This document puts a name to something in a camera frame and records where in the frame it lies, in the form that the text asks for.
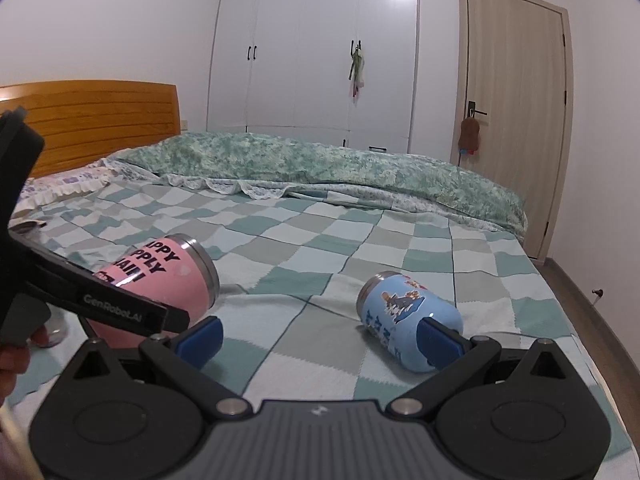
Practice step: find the white built-in wardrobe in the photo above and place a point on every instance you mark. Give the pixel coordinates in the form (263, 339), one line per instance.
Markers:
(281, 67)

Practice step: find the person's left hand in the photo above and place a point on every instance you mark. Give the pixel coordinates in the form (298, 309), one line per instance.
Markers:
(14, 361)

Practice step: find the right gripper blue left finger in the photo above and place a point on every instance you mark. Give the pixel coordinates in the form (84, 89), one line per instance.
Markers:
(201, 342)

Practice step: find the pink steel cup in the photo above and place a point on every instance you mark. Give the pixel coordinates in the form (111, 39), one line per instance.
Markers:
(174, 270)

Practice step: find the blue cartoon steel cup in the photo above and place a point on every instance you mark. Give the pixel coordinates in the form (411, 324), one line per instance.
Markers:
(390, 306)

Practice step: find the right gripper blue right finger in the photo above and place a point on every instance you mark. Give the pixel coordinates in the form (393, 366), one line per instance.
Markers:
(440, 345)

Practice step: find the beige wooden door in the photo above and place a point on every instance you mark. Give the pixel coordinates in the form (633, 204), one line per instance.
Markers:
(516, 64)

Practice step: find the brown plush toy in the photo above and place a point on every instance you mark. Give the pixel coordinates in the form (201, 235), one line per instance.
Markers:
(469, 139)

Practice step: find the checkered green bed blanket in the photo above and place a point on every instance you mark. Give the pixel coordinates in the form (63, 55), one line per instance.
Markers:
(291, 269)

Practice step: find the floral frilled pillow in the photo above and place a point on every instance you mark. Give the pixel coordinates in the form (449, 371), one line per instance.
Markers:
(43, 191)

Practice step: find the black door handle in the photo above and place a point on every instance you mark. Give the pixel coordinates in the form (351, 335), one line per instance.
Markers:
(472, 111)

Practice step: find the green floral duvet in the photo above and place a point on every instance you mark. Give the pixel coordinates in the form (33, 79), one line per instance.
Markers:
(262, 166)

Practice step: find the hanging green ornament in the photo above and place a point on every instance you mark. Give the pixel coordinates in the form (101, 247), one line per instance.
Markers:
(355, 75)

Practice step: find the orange wooden headboard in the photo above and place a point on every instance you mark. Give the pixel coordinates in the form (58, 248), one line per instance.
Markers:
(82, 121)

